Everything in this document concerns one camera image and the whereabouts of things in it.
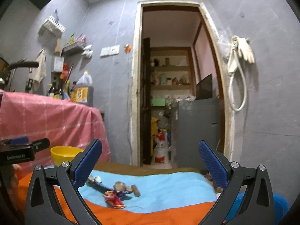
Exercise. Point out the hanging beige towel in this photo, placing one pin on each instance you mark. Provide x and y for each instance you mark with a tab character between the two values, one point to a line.
37	74

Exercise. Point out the black pan handle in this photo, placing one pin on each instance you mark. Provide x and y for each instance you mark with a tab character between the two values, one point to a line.
24	64

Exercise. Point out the blue plastic bucket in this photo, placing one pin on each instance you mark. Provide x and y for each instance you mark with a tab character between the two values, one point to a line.
281	207

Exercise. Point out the person's left hand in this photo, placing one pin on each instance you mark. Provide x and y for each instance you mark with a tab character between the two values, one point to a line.
11	177

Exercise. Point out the dark sauce bottle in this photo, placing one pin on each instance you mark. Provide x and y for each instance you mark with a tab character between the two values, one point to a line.
52	89

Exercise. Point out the green box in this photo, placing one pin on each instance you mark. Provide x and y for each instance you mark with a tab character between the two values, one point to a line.
158	102

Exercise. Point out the orange wall hook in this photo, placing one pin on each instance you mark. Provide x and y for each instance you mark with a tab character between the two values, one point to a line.
127	48

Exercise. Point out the grey metal cabinet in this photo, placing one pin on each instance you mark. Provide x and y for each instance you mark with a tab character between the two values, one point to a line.
192	122

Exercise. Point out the white wall basket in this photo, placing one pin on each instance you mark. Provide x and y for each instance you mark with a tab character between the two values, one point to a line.
51	25

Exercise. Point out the black monitor screen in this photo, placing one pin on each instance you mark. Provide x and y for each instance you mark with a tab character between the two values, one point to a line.
204	89

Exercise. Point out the red white sack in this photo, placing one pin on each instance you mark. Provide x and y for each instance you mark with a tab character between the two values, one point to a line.
161	149

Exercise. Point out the blue snack wrapper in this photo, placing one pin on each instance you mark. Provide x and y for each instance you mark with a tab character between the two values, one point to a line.
96	182

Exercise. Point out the yellow plastic bowl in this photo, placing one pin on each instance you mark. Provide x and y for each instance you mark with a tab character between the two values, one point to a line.
59	154

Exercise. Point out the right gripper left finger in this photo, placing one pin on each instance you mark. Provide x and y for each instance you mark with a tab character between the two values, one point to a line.
42	203

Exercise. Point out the white wall switch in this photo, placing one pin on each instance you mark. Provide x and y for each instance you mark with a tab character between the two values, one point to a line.
109	51

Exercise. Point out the red snack wrapper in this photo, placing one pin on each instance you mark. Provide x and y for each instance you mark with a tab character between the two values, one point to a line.
112	199

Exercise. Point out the white rubber gloves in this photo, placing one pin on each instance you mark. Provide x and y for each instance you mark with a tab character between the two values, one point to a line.
243	49

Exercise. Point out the wall spice shelf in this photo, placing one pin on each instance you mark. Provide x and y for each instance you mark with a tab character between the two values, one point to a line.
75	45

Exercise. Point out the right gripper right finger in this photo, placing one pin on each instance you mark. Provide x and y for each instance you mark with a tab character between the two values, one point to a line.
257	205

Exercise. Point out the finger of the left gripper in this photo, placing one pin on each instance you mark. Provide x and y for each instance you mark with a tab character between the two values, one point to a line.
39	145
19	141

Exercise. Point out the wooden storage shelf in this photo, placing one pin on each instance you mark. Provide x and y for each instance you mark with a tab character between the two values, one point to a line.
172	72

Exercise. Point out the small brown nut piece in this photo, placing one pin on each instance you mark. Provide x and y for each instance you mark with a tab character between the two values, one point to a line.
135	190

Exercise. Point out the pink checked cloth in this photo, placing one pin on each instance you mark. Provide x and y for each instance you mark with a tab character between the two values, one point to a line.
64	123

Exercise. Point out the large oil jug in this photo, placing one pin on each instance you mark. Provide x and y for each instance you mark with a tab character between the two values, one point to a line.
83	91

